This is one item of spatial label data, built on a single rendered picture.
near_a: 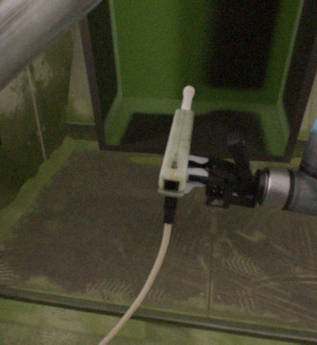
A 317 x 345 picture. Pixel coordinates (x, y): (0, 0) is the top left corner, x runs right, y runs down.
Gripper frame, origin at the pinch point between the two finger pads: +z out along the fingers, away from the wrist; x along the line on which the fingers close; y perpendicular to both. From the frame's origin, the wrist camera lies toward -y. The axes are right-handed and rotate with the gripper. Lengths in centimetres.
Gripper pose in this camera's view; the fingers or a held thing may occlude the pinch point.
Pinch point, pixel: (171, 162)
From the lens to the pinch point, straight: 75.7
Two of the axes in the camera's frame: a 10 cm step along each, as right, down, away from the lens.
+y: -1.2, 8.2, 5.6
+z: -9.9, -1.6, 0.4
